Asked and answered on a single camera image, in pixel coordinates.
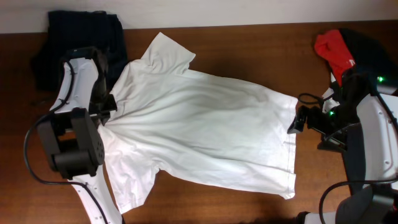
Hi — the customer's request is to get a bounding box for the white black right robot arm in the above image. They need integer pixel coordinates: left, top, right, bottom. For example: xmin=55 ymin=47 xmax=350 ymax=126
xmin=287 ymin=73 xmax=397 ymax=223

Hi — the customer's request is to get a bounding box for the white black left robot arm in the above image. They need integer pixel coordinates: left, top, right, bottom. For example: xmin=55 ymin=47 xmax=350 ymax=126
xmin=34 ymin=47 xmax=124 ymax=223

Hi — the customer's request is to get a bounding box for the dark navy folded clothes pile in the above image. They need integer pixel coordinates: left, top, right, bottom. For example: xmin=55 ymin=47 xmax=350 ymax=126
xmin=30 ymin=11 xmax=127 ymax=91

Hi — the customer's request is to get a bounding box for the black garment under red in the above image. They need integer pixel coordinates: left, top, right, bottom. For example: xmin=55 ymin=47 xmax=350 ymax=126
xmin=327 ymin=29 xmax=397 ymax=191

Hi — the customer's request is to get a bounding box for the white t-shirt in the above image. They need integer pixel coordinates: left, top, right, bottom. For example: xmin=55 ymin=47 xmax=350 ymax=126
xmin=98 ymin=34 xmax=297 ymax=213

